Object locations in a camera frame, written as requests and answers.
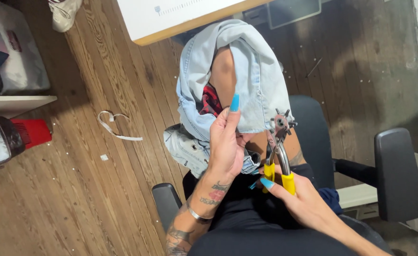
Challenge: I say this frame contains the red plaid fabric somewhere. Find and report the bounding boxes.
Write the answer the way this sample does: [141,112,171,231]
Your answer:
[198,83,224,118]

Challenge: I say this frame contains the white ribbon strip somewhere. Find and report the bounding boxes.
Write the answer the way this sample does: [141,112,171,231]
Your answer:
[97,110,144,142]

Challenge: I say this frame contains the light blue denim garment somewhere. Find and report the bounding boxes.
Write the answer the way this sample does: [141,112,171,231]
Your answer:
[163,19,296,179]

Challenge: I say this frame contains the grey plastic bag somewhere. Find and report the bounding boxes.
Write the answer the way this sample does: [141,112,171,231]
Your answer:
[0,0,51,96]

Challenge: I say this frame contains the white sneaker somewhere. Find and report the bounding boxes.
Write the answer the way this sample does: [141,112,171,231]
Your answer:
[48,0,84,33]

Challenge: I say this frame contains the silver wrist bracelet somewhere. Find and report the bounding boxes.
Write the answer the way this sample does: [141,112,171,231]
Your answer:
[186,198,214,224]

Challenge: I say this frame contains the red and dark canister appliance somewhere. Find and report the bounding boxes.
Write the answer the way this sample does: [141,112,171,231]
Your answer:
[0,116,53,168]

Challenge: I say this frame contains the yellow-handled revolving hole punch pliers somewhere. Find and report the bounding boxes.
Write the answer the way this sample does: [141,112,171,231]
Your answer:
[262,108,298,196]

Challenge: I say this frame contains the blue fabric piece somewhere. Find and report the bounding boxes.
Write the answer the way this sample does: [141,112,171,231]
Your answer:
[317,187,344,215]

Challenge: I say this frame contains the black office chair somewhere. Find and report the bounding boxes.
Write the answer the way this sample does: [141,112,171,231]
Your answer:
[151,95,418,256]

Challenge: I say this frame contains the person's right hand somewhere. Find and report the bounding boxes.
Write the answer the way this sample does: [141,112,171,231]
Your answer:
[248,164,326,229]

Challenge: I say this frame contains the white table with wooden edge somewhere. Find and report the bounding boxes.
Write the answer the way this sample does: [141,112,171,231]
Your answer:
[116,0,277,47]

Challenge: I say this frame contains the grey foot pedal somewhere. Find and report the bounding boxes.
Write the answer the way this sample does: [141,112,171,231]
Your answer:
[267,0,322,30]

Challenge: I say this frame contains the person's left hand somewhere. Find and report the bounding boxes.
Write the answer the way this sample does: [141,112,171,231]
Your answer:
[208,93,247,179]

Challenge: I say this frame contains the person's black shorts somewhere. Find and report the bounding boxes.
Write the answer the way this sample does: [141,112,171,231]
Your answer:
[182,163,360,256]

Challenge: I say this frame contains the white shelf board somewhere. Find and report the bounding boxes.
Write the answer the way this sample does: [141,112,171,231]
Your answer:
[0,95,58,120]

